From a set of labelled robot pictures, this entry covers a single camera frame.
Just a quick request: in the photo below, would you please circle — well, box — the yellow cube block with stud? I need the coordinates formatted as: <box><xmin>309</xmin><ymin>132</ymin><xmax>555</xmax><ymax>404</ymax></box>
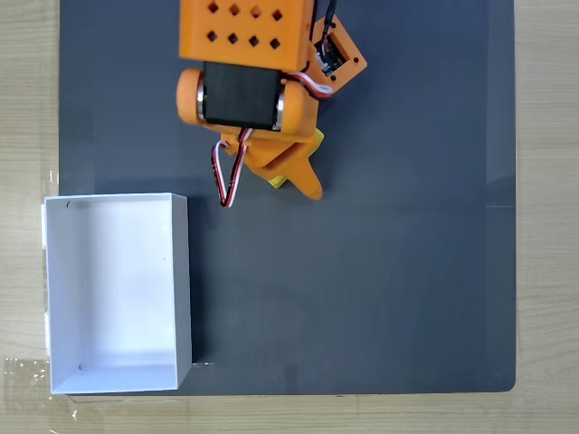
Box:
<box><xmin>266</xmin><ymin>127</ymin><xmax>326</xmax><ymax>189</ymax></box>

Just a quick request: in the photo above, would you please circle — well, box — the white open cardboard box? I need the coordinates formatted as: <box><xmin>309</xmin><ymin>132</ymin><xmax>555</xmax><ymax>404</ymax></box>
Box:
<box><xmin>43</xmin><ymin>192</ymin><xmax>194</xmax><ymax>395</ymax></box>

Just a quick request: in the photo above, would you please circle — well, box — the dark grey table mat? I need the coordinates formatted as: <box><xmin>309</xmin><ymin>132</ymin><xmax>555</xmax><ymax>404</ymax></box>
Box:
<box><xmin>58</xmin><ymin>0</ymin><xmax>517</xmax><ymax>397</ymax></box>

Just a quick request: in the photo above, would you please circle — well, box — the red white black servo cable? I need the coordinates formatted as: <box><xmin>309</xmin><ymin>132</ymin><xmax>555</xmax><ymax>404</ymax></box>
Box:
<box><xmin>283</xmin><ymin>68</ymin><xmax>336</xmax><ymax>101</ymax></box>
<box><xmin>210</xmin><ymin>127</ymin><xmax>254</xmax><ymax>209</ymax></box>

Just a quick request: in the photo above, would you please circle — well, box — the black camera cable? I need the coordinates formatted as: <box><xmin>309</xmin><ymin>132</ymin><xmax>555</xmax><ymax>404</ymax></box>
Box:
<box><xmin>321</xmin><ymin>0</ymin><xmax>339</xmax><ymax>30</ymax></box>

